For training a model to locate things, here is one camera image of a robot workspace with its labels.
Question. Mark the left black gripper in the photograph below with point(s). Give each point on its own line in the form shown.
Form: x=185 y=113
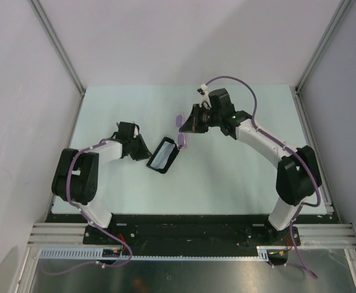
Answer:
x=144 y=153

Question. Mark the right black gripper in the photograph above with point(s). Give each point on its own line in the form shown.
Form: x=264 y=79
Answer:
x=192 y=124

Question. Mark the pink purple sunglasses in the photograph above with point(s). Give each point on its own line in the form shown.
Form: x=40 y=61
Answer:
x=181 y=136

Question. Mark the light blue cleaning cloth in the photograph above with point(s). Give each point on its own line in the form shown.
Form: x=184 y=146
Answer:
x=162 y=155

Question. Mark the black glasses case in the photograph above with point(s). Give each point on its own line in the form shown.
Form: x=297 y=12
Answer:
x=171 y=158

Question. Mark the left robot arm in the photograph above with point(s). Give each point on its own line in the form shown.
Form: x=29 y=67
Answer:
x=76 y=177

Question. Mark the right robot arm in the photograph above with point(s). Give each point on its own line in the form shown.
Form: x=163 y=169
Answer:
x=298 y=175

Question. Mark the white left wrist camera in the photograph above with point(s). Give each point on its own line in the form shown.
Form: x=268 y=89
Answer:
x=136 y=132

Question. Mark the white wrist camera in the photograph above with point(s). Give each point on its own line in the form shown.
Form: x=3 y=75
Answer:
x=136 y=132
x=203 y=91

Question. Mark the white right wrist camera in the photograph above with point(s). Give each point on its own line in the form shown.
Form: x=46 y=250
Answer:
x=203 y=91

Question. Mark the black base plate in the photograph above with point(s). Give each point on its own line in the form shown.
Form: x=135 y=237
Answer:
x=194 y=236

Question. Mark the left aluminium corner post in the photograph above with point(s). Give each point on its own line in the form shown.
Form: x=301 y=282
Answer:
x=54 y=39

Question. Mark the aluminium corner post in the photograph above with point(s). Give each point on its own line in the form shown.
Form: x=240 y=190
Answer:
x=333 y=26
x=54 y=39

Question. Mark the right aluminium corner post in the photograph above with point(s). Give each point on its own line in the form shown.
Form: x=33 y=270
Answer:
x=333 y=26

